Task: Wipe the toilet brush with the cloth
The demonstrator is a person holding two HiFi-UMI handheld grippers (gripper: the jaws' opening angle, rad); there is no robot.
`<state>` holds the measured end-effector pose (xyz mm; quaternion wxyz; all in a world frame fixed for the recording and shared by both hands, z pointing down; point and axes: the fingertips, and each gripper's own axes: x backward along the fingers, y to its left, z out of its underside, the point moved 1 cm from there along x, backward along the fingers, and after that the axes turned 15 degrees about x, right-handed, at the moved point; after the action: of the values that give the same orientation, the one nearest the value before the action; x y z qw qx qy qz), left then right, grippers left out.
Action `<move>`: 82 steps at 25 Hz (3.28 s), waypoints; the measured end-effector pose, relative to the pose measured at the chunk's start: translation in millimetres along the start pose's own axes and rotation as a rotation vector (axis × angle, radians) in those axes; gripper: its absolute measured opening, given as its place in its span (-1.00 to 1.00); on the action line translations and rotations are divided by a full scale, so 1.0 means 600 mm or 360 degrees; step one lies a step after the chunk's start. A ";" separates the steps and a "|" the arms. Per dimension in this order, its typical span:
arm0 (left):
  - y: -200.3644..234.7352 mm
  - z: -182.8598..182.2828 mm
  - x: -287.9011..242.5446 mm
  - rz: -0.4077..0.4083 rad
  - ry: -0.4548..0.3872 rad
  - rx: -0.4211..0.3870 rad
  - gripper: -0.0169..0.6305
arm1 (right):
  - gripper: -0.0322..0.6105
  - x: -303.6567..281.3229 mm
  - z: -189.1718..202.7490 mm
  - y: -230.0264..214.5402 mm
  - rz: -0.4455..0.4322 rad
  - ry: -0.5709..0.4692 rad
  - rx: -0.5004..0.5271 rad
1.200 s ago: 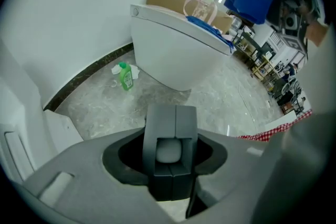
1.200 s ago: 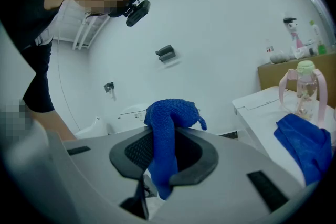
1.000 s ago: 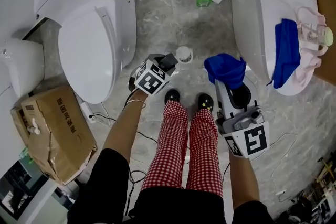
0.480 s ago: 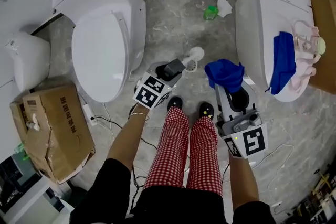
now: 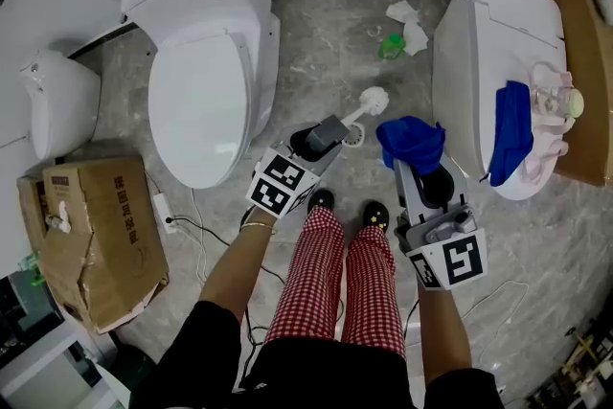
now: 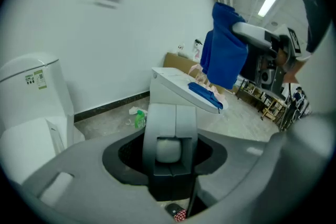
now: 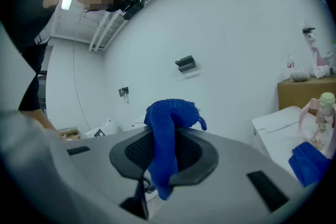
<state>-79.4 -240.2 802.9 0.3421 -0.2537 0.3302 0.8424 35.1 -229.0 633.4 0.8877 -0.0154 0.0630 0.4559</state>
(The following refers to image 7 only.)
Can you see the ceiling tube light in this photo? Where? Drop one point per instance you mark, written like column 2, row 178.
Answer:
column 66, row 2

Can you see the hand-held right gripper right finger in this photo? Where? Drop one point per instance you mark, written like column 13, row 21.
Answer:
column 231, row 186

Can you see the grey-white scrub ball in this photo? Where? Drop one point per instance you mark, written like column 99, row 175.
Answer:
column 300, row 76

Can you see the black head camera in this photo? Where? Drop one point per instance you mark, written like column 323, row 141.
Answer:
column 134, row 8

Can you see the clear bottle with red label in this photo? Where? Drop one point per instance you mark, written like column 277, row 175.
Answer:
column 290, row 65

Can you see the white flat-lid smart toilet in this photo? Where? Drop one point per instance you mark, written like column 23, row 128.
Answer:
column 275, row 128

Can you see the person's black shirt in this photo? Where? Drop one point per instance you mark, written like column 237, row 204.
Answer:
column 23, row 21

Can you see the blue cleaning cloth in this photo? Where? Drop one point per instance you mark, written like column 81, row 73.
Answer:
column 165, row 123
column 309, row 165

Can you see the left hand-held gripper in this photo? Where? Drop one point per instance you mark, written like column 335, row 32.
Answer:
column 99, row 132

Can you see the intact cardboard box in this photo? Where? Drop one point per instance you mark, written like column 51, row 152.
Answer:
column 299, row 94

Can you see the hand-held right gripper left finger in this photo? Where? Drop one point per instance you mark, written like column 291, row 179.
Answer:
column 99, row 165

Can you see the white ceiling pipe run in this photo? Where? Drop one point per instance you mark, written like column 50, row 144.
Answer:
column 105, row 31

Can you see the pink plastic bag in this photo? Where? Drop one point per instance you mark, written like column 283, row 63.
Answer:
column 319, row 56

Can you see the black wall shelf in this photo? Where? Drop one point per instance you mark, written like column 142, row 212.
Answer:
column 186, row 63

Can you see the person's left forearm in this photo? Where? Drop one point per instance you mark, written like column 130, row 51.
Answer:
column 39, row 118

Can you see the torn large cardboard box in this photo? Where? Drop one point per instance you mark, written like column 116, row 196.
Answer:
column 69, row 132

